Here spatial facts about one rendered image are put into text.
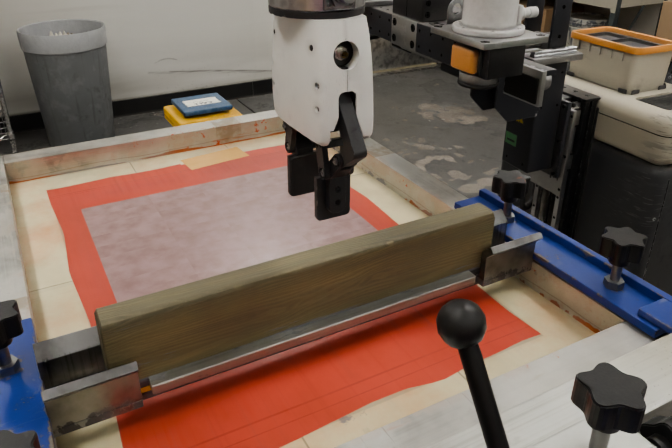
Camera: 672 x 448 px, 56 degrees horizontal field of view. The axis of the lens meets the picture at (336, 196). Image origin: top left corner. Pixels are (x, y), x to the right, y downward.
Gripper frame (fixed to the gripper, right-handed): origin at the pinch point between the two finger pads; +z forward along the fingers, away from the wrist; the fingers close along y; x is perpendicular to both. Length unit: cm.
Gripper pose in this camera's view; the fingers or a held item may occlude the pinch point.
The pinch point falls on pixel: (317, 185)
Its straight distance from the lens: 55.6
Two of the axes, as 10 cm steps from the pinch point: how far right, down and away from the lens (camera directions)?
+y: -4.8, -3.8, 7.9
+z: -0.1, 9.0, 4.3
